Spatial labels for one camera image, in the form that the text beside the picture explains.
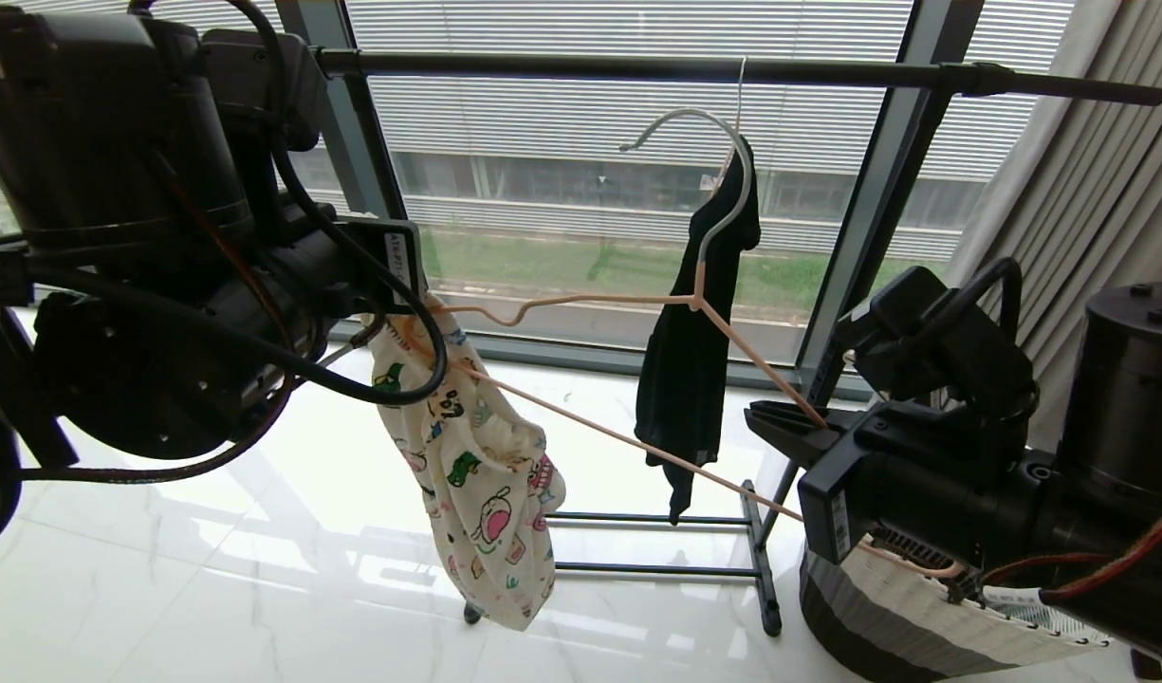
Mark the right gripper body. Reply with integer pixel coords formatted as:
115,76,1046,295
797,403,1061,578

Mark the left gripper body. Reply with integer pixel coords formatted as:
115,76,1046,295
33,218,426,463

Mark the black garment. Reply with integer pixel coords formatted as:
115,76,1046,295
634,138,763,526

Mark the cream printed garment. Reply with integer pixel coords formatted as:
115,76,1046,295
365,294,568,633

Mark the pink clothes hanger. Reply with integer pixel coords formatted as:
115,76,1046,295
723,57,750,195
405,107,833,525

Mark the white laundry basket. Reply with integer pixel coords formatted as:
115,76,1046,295
799,536,1113,683

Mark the black clothes rack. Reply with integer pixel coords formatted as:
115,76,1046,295
313,47,1162,638

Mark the window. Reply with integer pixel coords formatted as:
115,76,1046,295
0,0,1079,399

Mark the beige curtain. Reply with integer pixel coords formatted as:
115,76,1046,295
950,0,1162,449

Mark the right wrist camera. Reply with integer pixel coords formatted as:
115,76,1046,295
835,266,1042,420

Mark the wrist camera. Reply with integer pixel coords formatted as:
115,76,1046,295
201,28,331,238
835,266,1042,420

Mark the black cable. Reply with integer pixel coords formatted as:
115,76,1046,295
920,256,1024,344
21,0,450,409

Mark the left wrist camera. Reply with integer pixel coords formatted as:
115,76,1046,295
201,28,331,238

